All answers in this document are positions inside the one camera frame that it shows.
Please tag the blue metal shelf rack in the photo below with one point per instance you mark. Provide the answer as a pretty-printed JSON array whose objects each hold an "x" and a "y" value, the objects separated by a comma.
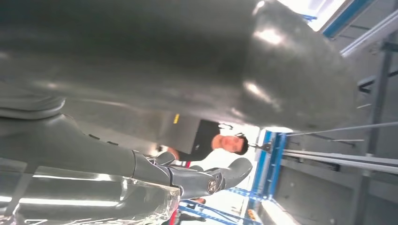
[{"x": 275, "y": 161}]

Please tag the silver aluminium profile bar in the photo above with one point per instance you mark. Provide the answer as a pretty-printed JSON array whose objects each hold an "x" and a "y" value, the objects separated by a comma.
[{"x": 342, "y": 160}]

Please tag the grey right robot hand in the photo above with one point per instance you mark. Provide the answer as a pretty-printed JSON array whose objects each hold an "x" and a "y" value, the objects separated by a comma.
[{"x": 155, "y": 56}]

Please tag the person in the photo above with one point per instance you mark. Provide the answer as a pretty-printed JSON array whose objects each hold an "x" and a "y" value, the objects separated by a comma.
[{"x": 202, "y": 143}]

